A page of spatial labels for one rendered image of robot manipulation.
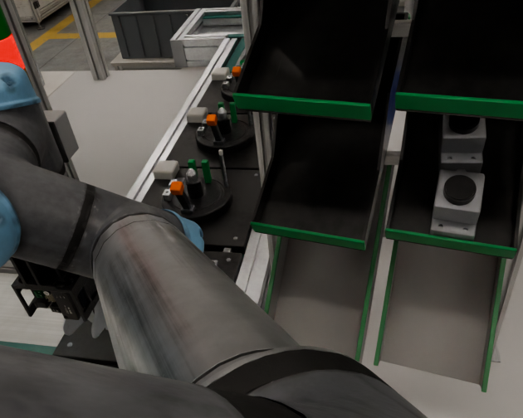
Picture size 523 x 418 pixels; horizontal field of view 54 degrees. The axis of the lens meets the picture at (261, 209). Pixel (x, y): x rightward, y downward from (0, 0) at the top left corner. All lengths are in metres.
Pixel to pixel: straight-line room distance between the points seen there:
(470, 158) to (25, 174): 0.44
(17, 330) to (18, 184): 0.59
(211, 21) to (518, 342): 1.62
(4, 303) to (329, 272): 0.61
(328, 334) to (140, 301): 0.48
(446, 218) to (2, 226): 0.41
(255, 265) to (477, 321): 0.38
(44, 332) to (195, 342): 0.77
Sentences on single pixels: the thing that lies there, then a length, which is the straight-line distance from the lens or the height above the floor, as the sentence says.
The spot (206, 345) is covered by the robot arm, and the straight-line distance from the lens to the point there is 0.20.
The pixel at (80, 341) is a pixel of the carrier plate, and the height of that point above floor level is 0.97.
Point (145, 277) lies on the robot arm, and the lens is 0.28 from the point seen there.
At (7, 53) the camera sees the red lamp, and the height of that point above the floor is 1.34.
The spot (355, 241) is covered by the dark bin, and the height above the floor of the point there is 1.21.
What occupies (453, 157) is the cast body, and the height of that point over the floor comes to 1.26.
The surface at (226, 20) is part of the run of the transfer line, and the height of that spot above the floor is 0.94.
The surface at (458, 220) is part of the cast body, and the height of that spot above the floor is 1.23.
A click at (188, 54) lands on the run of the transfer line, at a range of 1.92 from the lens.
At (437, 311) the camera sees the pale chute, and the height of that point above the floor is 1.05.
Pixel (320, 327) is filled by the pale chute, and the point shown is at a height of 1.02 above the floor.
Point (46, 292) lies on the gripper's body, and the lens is 0.60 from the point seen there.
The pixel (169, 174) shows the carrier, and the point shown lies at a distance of 1.11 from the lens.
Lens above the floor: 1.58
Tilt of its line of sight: 38 degrees down
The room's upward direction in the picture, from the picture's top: 7 degrees counter-clockwise
